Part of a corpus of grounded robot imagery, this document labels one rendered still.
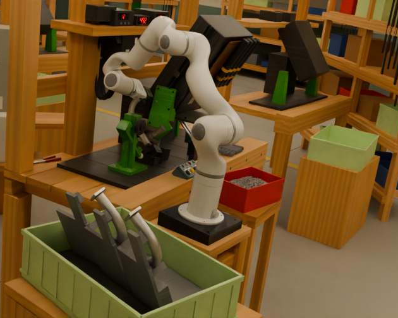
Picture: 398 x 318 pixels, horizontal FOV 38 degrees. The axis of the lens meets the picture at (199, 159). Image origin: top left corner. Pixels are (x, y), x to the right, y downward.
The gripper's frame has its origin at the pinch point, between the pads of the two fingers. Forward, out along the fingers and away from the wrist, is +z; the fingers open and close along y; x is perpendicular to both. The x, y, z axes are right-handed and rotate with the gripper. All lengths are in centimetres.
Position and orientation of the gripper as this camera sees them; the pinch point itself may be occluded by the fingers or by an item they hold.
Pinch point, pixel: (144, 93)
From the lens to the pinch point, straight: 291.6
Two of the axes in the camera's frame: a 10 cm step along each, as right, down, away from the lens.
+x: -8.2, 4.9, 3.0
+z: 3.9, 0.9, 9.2
